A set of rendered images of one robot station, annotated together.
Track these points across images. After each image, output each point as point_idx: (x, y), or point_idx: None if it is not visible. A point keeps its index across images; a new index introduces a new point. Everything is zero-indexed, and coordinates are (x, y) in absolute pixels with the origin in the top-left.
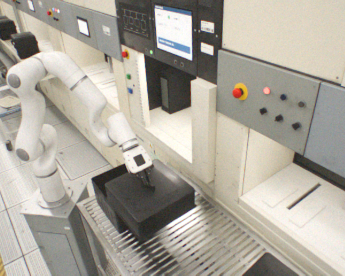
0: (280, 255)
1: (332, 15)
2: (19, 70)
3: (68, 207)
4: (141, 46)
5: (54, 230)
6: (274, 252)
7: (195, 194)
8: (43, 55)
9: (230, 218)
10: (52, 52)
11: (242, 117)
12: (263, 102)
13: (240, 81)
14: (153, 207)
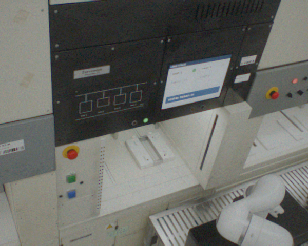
0: (278, 172)
1: None
2: (288, 232)
3: None
4: (123, 123)
5: None
6: (275, 173)
7: (211, 203)
8: (273, 197)
9: (243, 187)
10: (277, 184)
11: (267, 109)
12: (288, 89)
13: (272, 86)
14: (302, 213)
